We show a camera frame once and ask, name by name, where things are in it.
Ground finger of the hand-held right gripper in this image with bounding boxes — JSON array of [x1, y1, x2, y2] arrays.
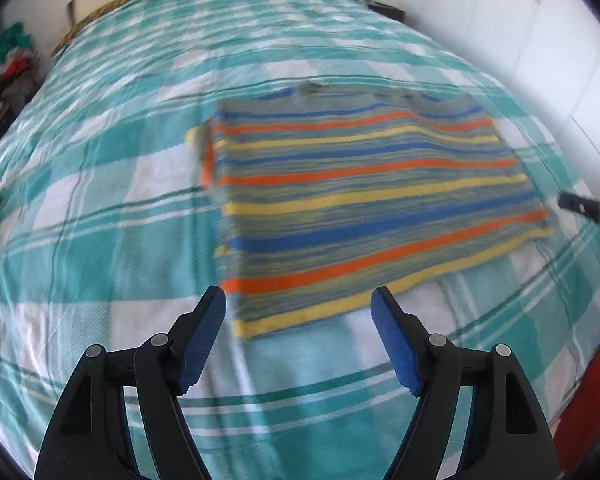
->
[[557, 191, 600, 235]]

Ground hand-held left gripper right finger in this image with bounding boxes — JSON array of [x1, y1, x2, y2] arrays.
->
[[371, 286, 563, 480]]

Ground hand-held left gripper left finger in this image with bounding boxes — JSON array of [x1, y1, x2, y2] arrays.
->
[[34, 285, 227, 480]]

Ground striped knitted sweater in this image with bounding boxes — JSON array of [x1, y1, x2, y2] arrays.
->
[[185, 82, 556, 341]]

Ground pile of colourful clothes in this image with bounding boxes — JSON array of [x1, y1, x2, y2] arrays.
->
[[0, 22, 47, 137]]

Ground teal checked blanket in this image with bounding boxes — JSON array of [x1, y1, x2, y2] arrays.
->
[[0, 0, 600, 480]]

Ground person's red fleece clothing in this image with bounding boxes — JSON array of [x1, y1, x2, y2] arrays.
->
[[552, 320, 600, 480]]

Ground yellow woven mat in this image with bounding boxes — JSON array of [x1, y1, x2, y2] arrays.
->
[[52, 0, 157, 57]]

